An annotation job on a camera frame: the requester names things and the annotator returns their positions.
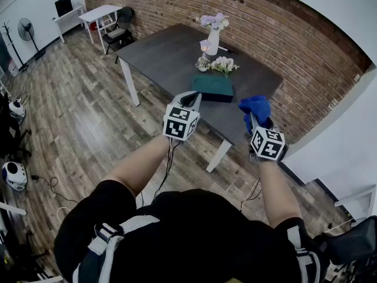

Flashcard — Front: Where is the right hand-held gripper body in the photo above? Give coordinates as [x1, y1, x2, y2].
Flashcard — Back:
[248, 118, 289, 162]

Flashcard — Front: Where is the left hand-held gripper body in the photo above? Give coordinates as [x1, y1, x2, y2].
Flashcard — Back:
[162, 94, 201, 142]

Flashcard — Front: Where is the blue cloth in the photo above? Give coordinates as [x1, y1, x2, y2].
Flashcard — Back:
[237, 95, 272, 128]

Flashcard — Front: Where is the dark teal box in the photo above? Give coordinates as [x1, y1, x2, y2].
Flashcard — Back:
[190, 74, 235, 104]

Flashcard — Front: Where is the person's left forearm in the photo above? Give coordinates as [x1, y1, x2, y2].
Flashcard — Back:
[102, 134, 172, 199]

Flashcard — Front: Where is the person's right forearm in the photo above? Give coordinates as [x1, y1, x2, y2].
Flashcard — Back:
[258, 157, 304, 229]

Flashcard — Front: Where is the white table leg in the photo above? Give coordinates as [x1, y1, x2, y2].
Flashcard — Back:
[118, 58, 141, 107]
[206, 139, 234, 174]

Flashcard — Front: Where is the white flower bouquet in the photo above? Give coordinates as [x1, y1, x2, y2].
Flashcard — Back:
[210, 55, 240, 78]

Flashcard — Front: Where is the white vase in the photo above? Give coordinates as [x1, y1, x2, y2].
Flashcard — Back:
[206, 28, 221, 57]

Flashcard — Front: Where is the purple flower bunch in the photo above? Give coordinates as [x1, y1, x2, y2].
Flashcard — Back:
[195, 12, 230, 31]

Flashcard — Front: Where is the black folding chair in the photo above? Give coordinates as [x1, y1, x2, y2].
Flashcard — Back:
[102, 6, 136, 55]

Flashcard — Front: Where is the white shelf unit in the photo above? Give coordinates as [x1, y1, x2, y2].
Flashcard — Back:
[333, 185, 377, 221]

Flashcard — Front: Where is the person's black shirt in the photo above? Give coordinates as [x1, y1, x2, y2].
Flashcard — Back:
[53, 179, 330, 283]

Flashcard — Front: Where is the small white table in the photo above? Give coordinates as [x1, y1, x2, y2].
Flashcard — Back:
[78, 4, 123, 55]

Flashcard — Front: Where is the black mesh chair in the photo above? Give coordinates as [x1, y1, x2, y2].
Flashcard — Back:
[313, 215, 377, 278]

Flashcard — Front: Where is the white desk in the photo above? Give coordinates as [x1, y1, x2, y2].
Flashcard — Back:
[52, 5, 87, 44]

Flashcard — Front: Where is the black monitor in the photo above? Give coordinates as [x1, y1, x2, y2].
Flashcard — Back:
[54, 0, 74, 18]

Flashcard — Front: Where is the round white device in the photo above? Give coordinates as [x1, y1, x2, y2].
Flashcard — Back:
[1, 161, 29, 192]
[8, 100, 27, 124]

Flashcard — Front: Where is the black office chair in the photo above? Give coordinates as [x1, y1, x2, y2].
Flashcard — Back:
[0, 92, 32, 159]

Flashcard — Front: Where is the black standing fan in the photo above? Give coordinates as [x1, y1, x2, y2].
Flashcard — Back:
[16, 17, 47, 62]

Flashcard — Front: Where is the black coat rack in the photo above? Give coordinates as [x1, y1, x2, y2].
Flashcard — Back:
[1, 20, 29, 72]

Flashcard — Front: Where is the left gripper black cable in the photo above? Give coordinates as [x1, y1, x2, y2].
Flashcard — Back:
[137, 138, 184, 209]

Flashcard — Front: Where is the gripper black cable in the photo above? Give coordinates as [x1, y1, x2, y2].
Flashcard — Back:
[137, 138, 184, 209]
[239, 176, 263, 212]

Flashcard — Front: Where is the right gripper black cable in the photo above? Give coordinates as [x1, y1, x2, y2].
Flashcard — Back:
[239, 176, 263, 212]

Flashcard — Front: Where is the white right harness strap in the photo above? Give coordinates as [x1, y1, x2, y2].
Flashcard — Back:
[287, 225, 322, 283]

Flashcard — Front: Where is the white harness strap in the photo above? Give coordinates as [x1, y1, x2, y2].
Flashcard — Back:
[287, 225, 322, 283]
[72, 214, 161, 283]

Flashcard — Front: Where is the white left harness strap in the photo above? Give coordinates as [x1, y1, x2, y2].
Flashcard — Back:
[72, 214, 161, 283]

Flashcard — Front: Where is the black floor cable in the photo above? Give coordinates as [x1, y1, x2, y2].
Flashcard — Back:
[31, 174, 80, 205]

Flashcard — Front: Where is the white floor cable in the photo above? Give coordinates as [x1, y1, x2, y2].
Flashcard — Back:
[55, 206, 72, 227]

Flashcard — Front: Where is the white metal frame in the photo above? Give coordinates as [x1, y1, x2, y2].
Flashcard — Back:
[0, 200, 28, 217]

